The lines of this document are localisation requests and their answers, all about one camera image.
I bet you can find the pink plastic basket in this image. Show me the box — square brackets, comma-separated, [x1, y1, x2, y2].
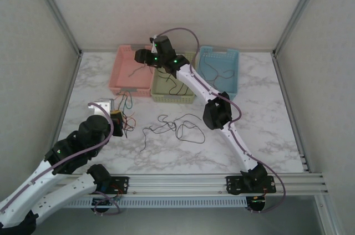
[108, 44, 156, 97]

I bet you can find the thin green wire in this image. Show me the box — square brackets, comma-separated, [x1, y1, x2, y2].
[127, 63, 152, 79]
[118, 93, 134, 111]

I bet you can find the aluminium side frame bar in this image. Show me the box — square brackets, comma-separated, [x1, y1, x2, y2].
[272, 50, 310, 173]
[54, 52, 83, 141]

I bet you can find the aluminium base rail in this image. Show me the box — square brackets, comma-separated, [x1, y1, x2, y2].
[63, 173, 328, 196]

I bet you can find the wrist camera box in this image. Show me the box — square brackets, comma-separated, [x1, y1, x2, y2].
[149, 34, 161, 54]
[87, 100, 112, 116]

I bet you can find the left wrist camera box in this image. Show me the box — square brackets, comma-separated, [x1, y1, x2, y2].
[87, 100, 112, 116]

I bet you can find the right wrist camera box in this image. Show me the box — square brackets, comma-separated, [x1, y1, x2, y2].
[149, 34, 161, 54]

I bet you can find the slotted white cable duct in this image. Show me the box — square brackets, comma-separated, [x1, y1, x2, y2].
[65, 196, 247, 208]

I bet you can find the aluminium frame leg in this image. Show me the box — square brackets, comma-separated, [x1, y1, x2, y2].
[313, 195, 335, 235]

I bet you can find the thin black wire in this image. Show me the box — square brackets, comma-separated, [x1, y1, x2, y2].
[166, 75, 192, 97]
[166, 113, 206, 146]
[156, 67, 175, 84]
[140, 114, 178, 152]

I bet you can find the blue plastic basket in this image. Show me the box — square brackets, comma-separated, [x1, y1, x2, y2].
[195, 45, 240, 100]

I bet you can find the green plastic basket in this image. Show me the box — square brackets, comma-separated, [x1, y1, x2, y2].
[151, 51, 197, 105]

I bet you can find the thin red wire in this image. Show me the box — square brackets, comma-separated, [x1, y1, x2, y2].
[123, 117, 137, 134]
[206, 62, 236, 85]

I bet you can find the aluminium rear frame bar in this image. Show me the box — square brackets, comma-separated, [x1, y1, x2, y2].
[79, 48, 276, 53]

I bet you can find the aluminium frame post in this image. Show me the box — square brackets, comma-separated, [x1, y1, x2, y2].
[271, 0, 329, 55]
[29, 0, 83, 54]

